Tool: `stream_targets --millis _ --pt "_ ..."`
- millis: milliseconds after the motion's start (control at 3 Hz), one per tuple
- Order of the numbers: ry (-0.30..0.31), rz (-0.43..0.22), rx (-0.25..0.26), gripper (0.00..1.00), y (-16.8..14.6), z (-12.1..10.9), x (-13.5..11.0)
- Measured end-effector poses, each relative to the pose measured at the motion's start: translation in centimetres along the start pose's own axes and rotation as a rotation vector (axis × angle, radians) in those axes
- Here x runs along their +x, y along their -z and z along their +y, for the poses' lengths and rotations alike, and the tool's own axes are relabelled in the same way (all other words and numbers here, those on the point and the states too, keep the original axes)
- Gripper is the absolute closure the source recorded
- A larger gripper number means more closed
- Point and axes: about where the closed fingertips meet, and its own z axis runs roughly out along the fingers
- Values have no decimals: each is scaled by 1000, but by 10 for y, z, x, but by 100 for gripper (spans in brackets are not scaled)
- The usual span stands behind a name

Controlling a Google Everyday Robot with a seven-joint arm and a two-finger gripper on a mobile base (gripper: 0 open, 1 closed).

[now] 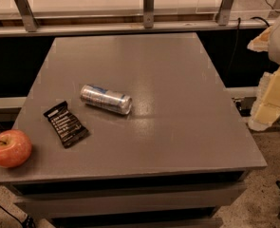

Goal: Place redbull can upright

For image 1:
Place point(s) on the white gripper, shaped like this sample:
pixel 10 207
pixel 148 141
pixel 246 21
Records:
pixel 266 111

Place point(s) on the silver blue redbull can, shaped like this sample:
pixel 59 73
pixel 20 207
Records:
pixel 106 99

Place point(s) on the grey drawer cabinet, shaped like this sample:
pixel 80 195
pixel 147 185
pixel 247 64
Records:
pixel 173 201

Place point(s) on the black snack bar wrapper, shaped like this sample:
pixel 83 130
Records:
pixel 67 126

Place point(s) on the red apple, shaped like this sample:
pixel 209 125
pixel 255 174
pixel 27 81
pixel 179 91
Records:
pixel 15 148

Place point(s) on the right metal bracket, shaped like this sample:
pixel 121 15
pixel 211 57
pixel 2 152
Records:
pixel 223 16

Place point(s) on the metal bracket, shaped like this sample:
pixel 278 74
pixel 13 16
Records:
pixel 26 14
pixel 148 13
pixel 223 16

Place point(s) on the middle metal bracket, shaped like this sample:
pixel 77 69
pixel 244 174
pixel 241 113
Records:
pixel 148 13

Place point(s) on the left metal bracket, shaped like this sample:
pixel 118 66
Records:
pixel 26 14

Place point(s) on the metal rail frame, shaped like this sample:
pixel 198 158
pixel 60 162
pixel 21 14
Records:
pixel 73 24

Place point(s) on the black cable floor left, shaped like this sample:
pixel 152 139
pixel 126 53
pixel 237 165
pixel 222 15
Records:
pixel 28 222

